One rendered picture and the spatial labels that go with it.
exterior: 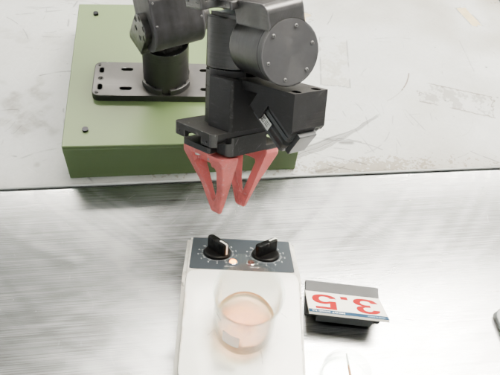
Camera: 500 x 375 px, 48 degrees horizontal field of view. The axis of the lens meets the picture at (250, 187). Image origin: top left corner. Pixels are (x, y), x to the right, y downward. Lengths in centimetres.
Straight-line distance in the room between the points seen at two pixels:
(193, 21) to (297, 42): 24
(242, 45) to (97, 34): 45
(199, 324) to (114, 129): 30
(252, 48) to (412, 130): 47
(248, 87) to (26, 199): 38
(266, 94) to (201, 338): 24
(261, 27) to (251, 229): 33
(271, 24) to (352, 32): 59
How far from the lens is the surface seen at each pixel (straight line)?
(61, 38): 101
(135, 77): 81
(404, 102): 94
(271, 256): 65
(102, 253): 72
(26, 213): 77
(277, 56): 48
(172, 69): 76
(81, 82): 83
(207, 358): 56
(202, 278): 59
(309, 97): 50
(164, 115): 77
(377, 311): 67
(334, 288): 70
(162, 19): 69
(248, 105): 54
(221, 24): 54
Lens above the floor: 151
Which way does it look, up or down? 53 degrees down
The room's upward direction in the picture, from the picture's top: 7 degrees clockwise
